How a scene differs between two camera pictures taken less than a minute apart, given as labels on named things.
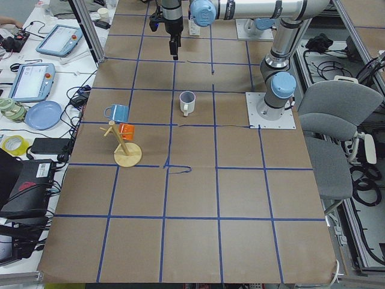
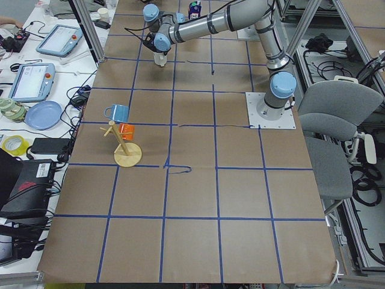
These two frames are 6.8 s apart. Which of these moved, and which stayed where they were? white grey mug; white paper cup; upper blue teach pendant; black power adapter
Moved: white grey mug
Stayed: upper blue teach pendant; white paper cup; black power adapter
